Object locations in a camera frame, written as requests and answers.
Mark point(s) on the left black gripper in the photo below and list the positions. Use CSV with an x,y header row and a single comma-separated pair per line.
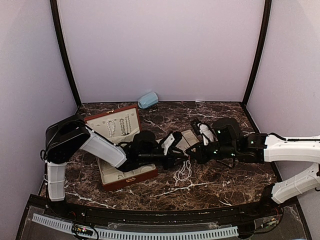
x,y
172,157

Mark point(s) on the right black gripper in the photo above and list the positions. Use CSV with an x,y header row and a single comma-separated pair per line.
x,y
200,155

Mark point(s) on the large red jewelry box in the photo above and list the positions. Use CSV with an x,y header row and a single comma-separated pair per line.
x,y
107,130

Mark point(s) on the small red jewelry tray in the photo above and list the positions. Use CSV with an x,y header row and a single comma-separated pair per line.
x,y
188,140

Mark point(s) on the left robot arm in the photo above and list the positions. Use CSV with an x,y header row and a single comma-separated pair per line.
x,y
64,138

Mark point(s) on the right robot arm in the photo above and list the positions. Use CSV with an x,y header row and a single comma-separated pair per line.
x,y
290,149

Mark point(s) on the light blue faceted cup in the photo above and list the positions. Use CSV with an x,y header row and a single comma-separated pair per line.
x,y
148,100

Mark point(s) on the white cable duct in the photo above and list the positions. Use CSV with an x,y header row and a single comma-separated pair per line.
x,y
133,232

